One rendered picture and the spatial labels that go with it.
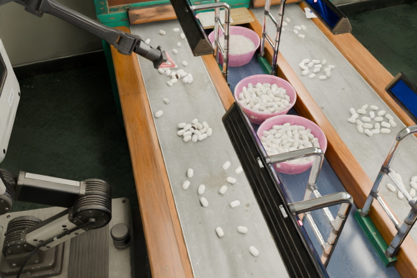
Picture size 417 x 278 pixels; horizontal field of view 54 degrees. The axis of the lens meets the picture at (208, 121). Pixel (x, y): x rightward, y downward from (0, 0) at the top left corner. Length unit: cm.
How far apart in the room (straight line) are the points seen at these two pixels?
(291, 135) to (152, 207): 63
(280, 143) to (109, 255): 78
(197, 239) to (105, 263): 44
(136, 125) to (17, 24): 171
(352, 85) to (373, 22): 216
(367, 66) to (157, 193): 117
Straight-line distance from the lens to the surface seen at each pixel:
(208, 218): 139
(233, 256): 132
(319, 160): 113
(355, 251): 148
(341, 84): 196
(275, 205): 99
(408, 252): 143
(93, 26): 173
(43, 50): 329
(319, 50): 216
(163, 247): 131
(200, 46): 149
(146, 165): 150
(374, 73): 204
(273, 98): 182
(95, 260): 166
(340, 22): 169
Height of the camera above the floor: 190
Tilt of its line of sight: 44 degrees down
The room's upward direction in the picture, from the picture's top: straight up
